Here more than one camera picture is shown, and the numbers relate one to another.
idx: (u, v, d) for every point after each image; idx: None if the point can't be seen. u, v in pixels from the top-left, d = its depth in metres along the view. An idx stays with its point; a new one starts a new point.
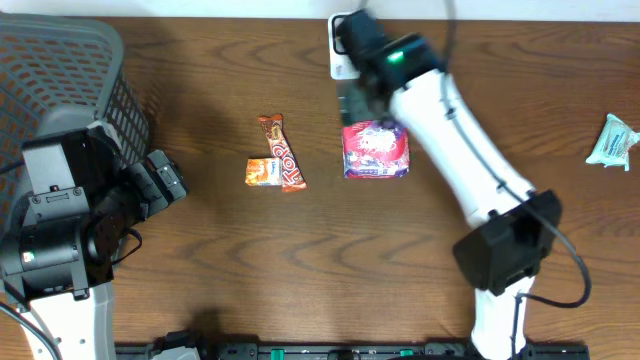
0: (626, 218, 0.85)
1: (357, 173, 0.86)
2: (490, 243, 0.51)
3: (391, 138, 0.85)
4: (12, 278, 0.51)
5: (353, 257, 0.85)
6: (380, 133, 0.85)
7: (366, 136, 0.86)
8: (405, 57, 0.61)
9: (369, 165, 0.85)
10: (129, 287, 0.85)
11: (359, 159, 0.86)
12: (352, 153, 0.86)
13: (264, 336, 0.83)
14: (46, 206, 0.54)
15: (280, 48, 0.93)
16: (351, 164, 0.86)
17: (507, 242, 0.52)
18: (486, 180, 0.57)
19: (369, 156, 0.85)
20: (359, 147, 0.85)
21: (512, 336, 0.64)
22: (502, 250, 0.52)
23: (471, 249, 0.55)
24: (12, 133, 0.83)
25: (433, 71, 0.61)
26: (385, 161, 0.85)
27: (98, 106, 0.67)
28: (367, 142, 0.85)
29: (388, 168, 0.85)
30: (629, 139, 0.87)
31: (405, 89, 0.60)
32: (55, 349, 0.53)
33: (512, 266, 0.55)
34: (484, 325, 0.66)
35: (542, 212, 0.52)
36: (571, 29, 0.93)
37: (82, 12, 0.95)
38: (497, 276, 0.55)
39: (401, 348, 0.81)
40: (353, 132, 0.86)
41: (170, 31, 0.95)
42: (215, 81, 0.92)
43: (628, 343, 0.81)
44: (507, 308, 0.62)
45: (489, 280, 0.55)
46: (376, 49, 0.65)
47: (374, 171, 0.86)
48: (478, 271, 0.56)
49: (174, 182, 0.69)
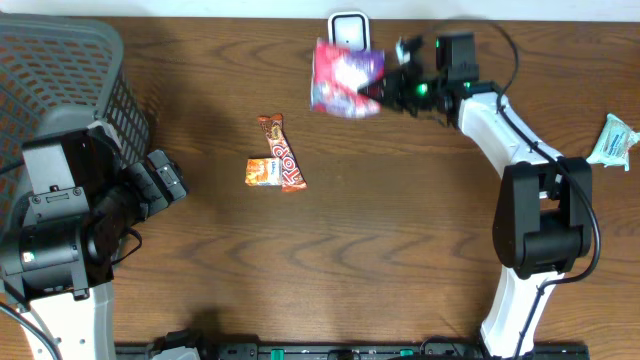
0: (626, 218, 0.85)
1: (328, 107, 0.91)
2: (514, 182, 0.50)
3: (362, 70, 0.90)
4: (11, 279, 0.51)
5: (353, 257, 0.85)
6: (355, 68, 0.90)
7: (340, 71, 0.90)
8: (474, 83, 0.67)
9: (339, 101, 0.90)
10: (129, 287, 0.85)
11: (331, 94, 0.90)
12: (325, 84, 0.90)
13: (264, 336, 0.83)
14: (46, 206, 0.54)
15: (280, 49, 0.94)
16: (322, 98, 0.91)
17: (533, 190, 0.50)
18: (519, 145, 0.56)
19: (341, 92, 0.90)
20: (332, 81, 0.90)
21: (521, 332, 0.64)
22: (527, 197, 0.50)
23: (504, 213, 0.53)
24: (11, 133, 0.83)
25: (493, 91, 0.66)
26: (356, 101, 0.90)
27: (98, 106, 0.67)
28: (341, 77, 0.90)
29: (356, 109, 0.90)
30: (629, 139, 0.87)
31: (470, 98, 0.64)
32: (56, 350, 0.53)
33: (541, 238, 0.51)
34: (497, 316, 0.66)
35: (574, 174, 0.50)
36: (569, 30, 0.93)
37: (82, 12, 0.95)
38: (528, 246, 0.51)
39: (401, 348, 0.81)
40: (327, 64, 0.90)
41: (170, 31, 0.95)
42: (215, 81, 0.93)
43: (628, 343, 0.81)
44: (526, 300, 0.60)
45: (517, 247, 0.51)
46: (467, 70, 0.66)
47: (345, 108, 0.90)
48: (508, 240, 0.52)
49: (174, 182, 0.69)
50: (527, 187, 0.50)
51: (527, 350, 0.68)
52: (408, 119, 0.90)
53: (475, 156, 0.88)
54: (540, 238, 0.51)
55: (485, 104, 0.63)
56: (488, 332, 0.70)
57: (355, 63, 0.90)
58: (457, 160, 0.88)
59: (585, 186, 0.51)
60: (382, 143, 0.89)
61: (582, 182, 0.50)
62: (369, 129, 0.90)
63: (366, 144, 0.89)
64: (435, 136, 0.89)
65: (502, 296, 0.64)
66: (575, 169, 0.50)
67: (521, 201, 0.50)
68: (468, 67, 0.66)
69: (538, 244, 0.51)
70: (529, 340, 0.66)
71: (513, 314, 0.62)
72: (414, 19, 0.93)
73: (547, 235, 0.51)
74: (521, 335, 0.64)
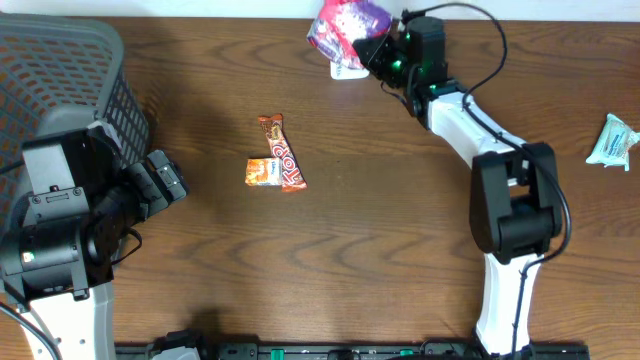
0: (626, 218, 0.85)
1: (319, 45, 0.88)
2: (483, 168, 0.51)
3: (362, 27, 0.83)
4: (12, 278, 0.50)
5: (353, 257, 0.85)
6: (358, 21, 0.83)
7: (343, 16, 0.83)
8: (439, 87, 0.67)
9: (329, 44, 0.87)
10: (129, 287, 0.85)
11: (326, 34, 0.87)
12: (324, 22, 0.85)
13: (264, 336, 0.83)
14: (46, 206, 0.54)
15: (280, 49, 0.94)
16: (316, 36, 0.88)
17: (501, 177, 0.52)
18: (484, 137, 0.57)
19: (335, 37, 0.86)
20: (331, 23, 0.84)
21: (514, 324, 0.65)
22: (496, 184, 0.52)
23: (477, 202, 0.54)
24: (12, 133, 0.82)
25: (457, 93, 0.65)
26: (345, 52, 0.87)
27: (98, 106, 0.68)
28: (341, 23, 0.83)
29: (343, 59, 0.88)
30: (630, 139, 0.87)
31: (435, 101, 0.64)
32: (55, 349, 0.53)
33: (515, 222, 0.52)
34: (488, 311, 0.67)
35: (540, 157, 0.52)
36: (568, 29, 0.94)
37: (83, 12, 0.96)
38: (503, 231, 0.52)
39: (401, 348, 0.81)
40: (335, 5, 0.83)
41: (170, 31, 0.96)
42: (215, 80, 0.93)
43: (630, 344, 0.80)
44: (511, 285, 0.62)
45: (493, 233, 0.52)
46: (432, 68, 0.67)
47: (334, 54, 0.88)
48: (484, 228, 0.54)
49: (174, 182, 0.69)
50: (496, 173, 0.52)
51: (524, 344, 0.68)
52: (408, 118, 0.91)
53: None
54: (514, 222, 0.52)
55: (451, 100, 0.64)
56: (482, 330, 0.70)
57: (360, 14, 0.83)
58: (456, 160, 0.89)
59: (550, 169, 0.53)
60: (382, 143, 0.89)
61: (548, 165, 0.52)
62: (369, 129, 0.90)
63: (366, 144, 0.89)
64: (434, 135, 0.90)
65: (489, 287, 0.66)
66: (541, 153, 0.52)
67: (492, 189, 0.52)
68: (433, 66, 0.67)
69: (512, 228, 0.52)
70: (524, 331, 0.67)
71: (501, 303, 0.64)
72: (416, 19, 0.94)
73: (521, 219, 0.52)
74: (514, 326, 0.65)
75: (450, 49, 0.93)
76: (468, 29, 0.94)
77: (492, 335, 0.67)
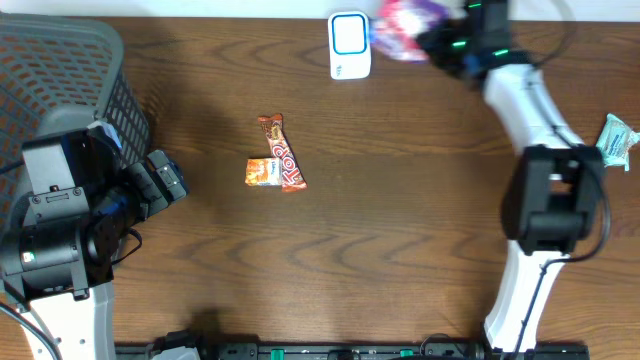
0: (626, 218, 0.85)
1: (379, 41, 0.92)
2: (534, 162, 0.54)
3: (422, 22, 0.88)
4: (12, 278, 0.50)
5: (353, 257, 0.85)
6: (415, 16, 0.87)
7: (402, 12, 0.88)
8: (502, 56, 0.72)
9: (389, 41, 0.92)
10: (129, 287, 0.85)
11: (385, 30, 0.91)
12: (381, 21, 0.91)
13: (264, 336, 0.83)
14: (46, 206, 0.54)
15: (281, 49, 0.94)
16: (376, 31, 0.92)
17: (544, 173, 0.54)
18: (539, 126, 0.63)
19: (394, 33, 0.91)
20: (390, 20, 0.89)
21: (524, 321, 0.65)
22: (539, 178, 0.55)
23: (516, 191, 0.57)
24: (12, 134, 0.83)
25: (522, 67, 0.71)
26: (405, 45, 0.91)
27: (98, 106, 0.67)
28: (399, 18, 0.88)
29: (402, 53, 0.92)
30: (630, 139, 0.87)
31: (500, 71, 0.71)
32: (55, 349, 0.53)
33: (545, 217, 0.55)
34: (500, 305, 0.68)
35: (589, 163, 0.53)
36: (571, 29, 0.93)
37: (82, 12, 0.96)
38: (531, 221, 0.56)
39: (401, 348, 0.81)
40: (393, 2, 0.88)
41: (169, 31, 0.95)
42: (215, 81, 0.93)
43: (629, 344, 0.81)
44: (529, 282, 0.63)
45: (521, 222, 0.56)
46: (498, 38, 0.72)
47: (392, 47, 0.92)
48: (515, 217, 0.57)
49: (174, 182, 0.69)
50: (542, 169, 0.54)
51: (529, 347, 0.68)
52: (408, 118, 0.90)
53: (475, 156, 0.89)
54: (545, 216, 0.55)
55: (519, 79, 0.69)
56: (489, 325, 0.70)
57: (418, 10, 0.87)
58: (457, 160, 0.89)
59: (598, 175, 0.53)
60: (382, 143, 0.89)
61: (596, 171, 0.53)
62: (370, 129, 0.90)
63: (366, 144, 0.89)
64: (434, 135, 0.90)
65: (506, 282, 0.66)
66: (590, 158, 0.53)
67: (531, 182, 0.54)
68: (500, 34, 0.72)
69: (541, 221, 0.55)
70: (531, 334, 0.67)
71: (515, 298, 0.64)
72: None
73: (552, 215, 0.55)
74: (523, 324, 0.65)
75: None
76: None
77: (497, 329, 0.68)
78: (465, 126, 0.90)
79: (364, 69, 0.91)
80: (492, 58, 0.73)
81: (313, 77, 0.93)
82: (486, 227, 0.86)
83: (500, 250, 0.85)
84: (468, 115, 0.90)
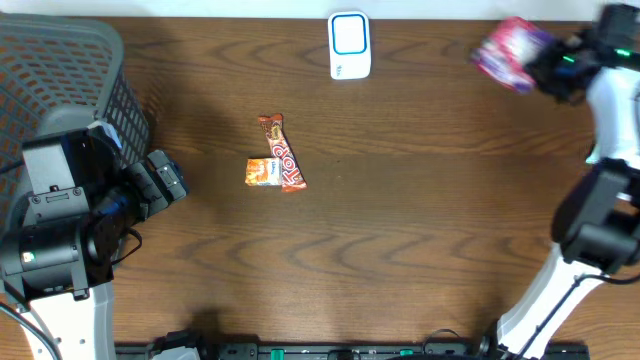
0: None
1: (484, 62, 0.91)
2: (606, 175, 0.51)
3: (531, 50, 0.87)
4: (12, 278, 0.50)
5: (353, 257, 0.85)
6: (530, 46, 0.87)
7: (516, 41, 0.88)
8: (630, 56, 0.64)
9: (495, 61, 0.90)
10: (129, 287, 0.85)
11: (494, 52, 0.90)
12: (492, 43, 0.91)
13: (264, 336, 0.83)
14: (46, 206, 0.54)
15: (280, 49, 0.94)
16: (483, 52, 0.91)
17: (615, 187, 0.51)
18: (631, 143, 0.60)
19: (504, 55, 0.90)
20: (503, 43, 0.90)
21: (538, 326, 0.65)
22: (608, 191, 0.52)
23: (576, 199, 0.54)
24: (11, 134, 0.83)
25: None
26: (511, 67, 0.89)
27: (98, 106, 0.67)
28: (512, 45, 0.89)
29: (507, 75, 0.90)
30: None
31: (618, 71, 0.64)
32: (55, 349, 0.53)
33: (598, 230, 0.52)
34: (520, 306, 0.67)
35: None
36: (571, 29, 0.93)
37: (81, 12, 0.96)
38: (582, 229, 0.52)
39: (401, 348, 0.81)
40: (509, 30, 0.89)
41: (169, 31, 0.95)
42: (215, 81, 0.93)
43: (629, 343, 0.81)
44: (556, 291, 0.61)
45: (571, 227, 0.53)
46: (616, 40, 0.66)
47: (497, 68, 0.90)
48: (566, 221, 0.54)
49: (174, 182, 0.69)
50: (611, 183, 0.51)
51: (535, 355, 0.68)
52: (408, 118, 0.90)
53: (475, 156, 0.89)
54: (600, 228, 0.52)
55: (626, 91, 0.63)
56: (503, 321, 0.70)
57: (531, 39, 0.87)
58: (457, 160, 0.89)
59: None
60: (382, 143, 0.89)
61: None
62: (369, 129, 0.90)
63: (366, 144, 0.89)
64: (434, 135, 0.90)
65: (533, 286, 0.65)
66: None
67: (599, 191, 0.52)
68: (623, 39, 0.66)
69: (594, 232, 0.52)
70: (541, 343, 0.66)
71: (537, 303, 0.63)
72: (416, 19, 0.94)
73: (606, 229, 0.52)
74: (536, 330, 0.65)
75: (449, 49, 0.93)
76: (468, 29, 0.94)
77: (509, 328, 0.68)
78: (465, 126, 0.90)
79: (363, 70, 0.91)
80: (611, 55, 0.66)
81: (312, 76, 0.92)
82: (486, 227, 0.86)
83: (500, 250, 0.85)
84: (469, 115, 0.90)
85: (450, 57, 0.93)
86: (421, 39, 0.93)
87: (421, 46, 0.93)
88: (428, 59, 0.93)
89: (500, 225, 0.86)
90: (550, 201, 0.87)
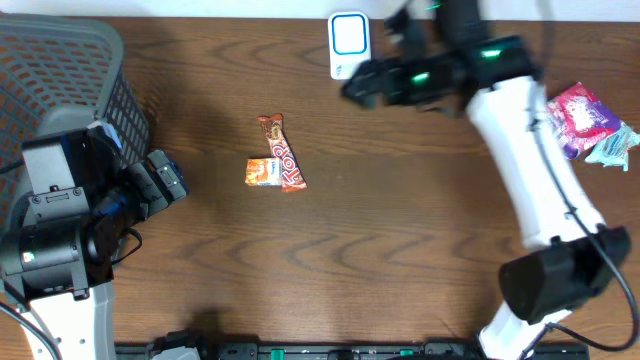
0: (626, 218, 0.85)
1: None
2: (538, 234, 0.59)
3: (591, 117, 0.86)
4: (12, 277, 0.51)
5: (353, 257, 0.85)
6: (588, 114, 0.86)
7: (576, 104, 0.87)
8: (502, 53, 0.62)
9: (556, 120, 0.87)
10: (129, 287, 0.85)
11: (554, 110, 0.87)
12: (554, 101, 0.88)
13: (264, 336, 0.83)
14: (46, 206, 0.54)
15: (281, 49, 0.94)
16: None
17: (565, 275, 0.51)
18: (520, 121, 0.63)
19: (562, 115, 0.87)
20: (565, 103, 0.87)
21: (525, 350, 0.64)
22: (560, 279, 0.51)
23: (523, 276, 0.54)
24: (11, 133, 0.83)
25: (523, 78, 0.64)
26: (568, 129, 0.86)
27: (98, 106, 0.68)
28: (572, 108, 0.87)
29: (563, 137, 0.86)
30: (630, 139, 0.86)
31: (492, 91, 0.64)
32: (55, 349, 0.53)
33: (561, 304, 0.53)
34: (498, 335, 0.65)
35: (611, 250, 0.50)
36: (571, 28, 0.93)
37: (82, 12, 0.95)
38: (542, 311, 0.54)
39: (401, 348, 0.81)
40: (572, 94, 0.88)
41: (170, 31, 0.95)
42: (215, 81, 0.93)
43: (629, 344, 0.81)
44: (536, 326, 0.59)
45: (530, 312, 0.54)
46: (475, 31, 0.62)
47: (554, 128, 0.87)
48: (521, 299, 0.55)
49: (174, 182, 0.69)
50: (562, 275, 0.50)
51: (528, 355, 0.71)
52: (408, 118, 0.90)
53: (475, 156, 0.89)
54: (558, 307, 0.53)
55: (481, 81, 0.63)
56: (486, 342, 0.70)
57: (591, 110, 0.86)
58: (457, 160, 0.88)
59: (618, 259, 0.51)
60: (382, 143, 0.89)
61: (616, 255, 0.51)
62: (370, 129, 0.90)
63: (366, 144, 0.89)
64: (434, 135, 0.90)
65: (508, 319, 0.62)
66: (610, 239, 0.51)
67: (551, 288, 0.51)
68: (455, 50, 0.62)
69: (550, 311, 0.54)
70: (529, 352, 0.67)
71: (519, 336, 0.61)
72: None
73: (564, 303, 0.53)
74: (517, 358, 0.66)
75: None
76: None
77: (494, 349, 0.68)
78: (466, 126, 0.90)
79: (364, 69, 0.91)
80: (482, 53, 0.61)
81: (311, 75, 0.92)
82: (486, 227, 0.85)
83: (500, 250, 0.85)
84: None
85: None
86: None
87: None
88: None
89: (500, 225, 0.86)
90: None
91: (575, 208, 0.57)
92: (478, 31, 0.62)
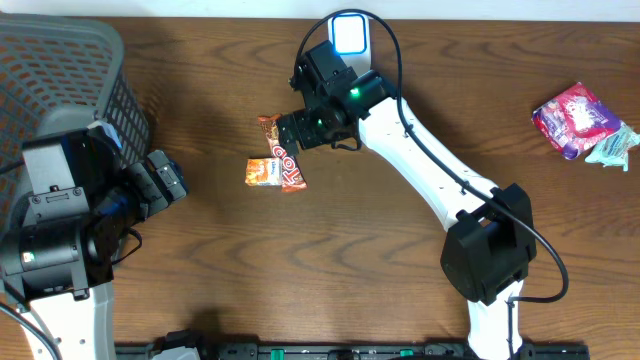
0: (626, 218, 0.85)
1: (543, 119, 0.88)
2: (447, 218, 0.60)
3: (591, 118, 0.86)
4: (12, 278, 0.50)
5: (353, 257, 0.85)
6: (588, 114, 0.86)
7: (576, 104, 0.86)
8: (363, 91, 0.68)
9: (556, 120, 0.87)
10: (129, 287, 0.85)
11: (554, 110, 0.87)
12: (554, 101, 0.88)
13: (264, 336, 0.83)
14: (46, 206, 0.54)
15: (281, 49, 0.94)
16: (543, 108, 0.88)
17: (483, 241, 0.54)
18: (394, 130, 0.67)
19: (563, 115, 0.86)
20: (565, 103, 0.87)
21: (509, 338, 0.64)
22: (482, 247, 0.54)
23: (456, 257, 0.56)
24: (12, 133, 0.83)
25: (389, 98, 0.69)
26: (567, 129, 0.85)
27: (98, 106, 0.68)
28: (572, 108, 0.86)
29: (562, 137, 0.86)
30: (630, 139, 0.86)
31: (364, 117, 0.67)
32: (55, 349, 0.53)
33: (497, 269, 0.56)
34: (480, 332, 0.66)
35: (511, 206, 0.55)
36: (571, 28, 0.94)
37: (81, 12, 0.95)
38: (487, 283, 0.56)
39: (401, 348, 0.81)
40: (572, 94, 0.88)
41: (170, 31, 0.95)
42: (214, 81, 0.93)
43: (628, 343, 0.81)
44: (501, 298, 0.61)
45: (477, 287, 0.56)
46: (342, 79, 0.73)
47: (554, 128, 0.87)
48: (466, 280, 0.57)
49: (174, 182, 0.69)
50: (482, 242, 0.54)
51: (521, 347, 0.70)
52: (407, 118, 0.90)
53: (476, 156, 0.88)
54: (496, 274, 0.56)
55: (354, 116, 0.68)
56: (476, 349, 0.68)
57: (591, 111, 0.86)
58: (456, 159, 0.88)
59: (522, 210, 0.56)
60: None
61: (517, 207, 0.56)
62: None
63: None
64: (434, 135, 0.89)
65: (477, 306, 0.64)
66: (505, 196, 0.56)
67: (478, 257, 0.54)
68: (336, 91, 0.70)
69: (494, 280, 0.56)
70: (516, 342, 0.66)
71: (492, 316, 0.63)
72: (414, 18, 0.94)
73: (502, 268, 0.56)
74: (508, 351, 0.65)
75: (449, 49, 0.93)
76: (468, 29, 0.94)
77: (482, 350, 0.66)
78: (466, 125, 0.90)
79: (363, 69, 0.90)
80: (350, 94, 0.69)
81: None
82: None
83: None
84: (469, 115, 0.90)
85: (450, 57, 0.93)
86: (421, 39, 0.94)
87: (420, 47, 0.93)
88: (427, 58, 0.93)
89: None
90: (550, 201, 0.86)
91: (465, 182, 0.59)
92: (345, 78, 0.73)
